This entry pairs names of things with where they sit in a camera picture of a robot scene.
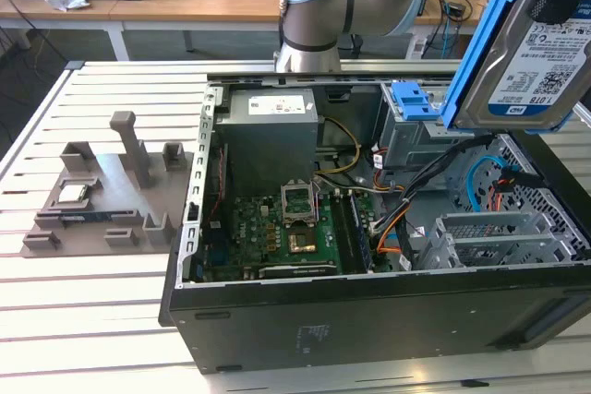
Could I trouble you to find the silver disk bay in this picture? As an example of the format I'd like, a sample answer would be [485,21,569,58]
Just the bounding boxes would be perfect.
[436,211,553,241]
[422,233,578,270]

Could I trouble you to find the grey parts rack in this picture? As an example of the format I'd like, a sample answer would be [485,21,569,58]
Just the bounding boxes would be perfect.
[20,110,195,259]

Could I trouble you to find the black open PC case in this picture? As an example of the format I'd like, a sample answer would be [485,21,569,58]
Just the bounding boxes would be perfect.
[158,57,591,375]

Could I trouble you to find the blue wire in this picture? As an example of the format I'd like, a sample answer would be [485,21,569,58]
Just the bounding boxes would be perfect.
[466,153,509,215]

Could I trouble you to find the green motherboard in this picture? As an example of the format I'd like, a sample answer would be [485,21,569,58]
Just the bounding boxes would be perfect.
[202,193,376,282]

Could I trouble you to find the silver CPU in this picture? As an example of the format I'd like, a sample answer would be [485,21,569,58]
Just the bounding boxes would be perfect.
[55,184,89,205]

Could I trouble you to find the gold CPU socket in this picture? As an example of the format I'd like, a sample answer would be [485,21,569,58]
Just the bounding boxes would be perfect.
[285,226,320,257]

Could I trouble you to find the black desk cables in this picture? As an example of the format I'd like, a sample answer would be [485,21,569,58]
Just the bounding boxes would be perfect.
[427,0,475,59]

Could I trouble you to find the metal socket cover frame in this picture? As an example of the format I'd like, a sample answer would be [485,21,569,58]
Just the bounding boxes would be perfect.
[280,181,320,227]

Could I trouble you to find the grey power supply unit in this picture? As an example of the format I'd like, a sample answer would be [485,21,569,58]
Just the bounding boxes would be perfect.
[215,89,320,183]

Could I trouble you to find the black graphics card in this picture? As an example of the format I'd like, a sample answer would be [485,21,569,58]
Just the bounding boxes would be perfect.
[257,263,338,281]

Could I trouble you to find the black cable bundle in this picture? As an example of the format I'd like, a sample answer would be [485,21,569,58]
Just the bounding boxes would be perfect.
[368,135,495,234]

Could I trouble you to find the black power connector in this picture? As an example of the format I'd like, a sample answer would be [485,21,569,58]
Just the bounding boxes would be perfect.
[492,165,541,190]

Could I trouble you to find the yellow wires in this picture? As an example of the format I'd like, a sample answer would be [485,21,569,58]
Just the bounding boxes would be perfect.
[318,116,362,176]

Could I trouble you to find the installed RAM stick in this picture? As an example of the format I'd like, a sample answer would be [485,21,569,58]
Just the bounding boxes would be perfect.
[349,194,374,273]

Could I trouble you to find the black RAM slot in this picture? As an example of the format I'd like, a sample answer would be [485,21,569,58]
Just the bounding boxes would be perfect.
[331,194,362,275]

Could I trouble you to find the orange wire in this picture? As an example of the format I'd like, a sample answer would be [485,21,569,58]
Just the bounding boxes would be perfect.
[376,216,416,256]

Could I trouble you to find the blue plastic drive latch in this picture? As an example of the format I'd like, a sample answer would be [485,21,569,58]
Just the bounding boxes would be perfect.
[390,82,440,122]

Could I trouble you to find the blue RAM stick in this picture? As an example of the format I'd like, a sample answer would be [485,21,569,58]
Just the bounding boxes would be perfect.
[58,211,119,223]

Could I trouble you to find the silver drive cage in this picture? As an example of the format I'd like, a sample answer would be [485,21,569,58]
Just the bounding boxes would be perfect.
[376,82,481,169]

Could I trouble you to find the wooden desk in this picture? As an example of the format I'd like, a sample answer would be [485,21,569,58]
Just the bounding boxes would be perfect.
[0,0,287,61]
[413,0,504,61]

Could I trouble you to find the hard disk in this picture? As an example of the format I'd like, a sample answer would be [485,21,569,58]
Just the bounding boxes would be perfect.
[440,0,591,135]

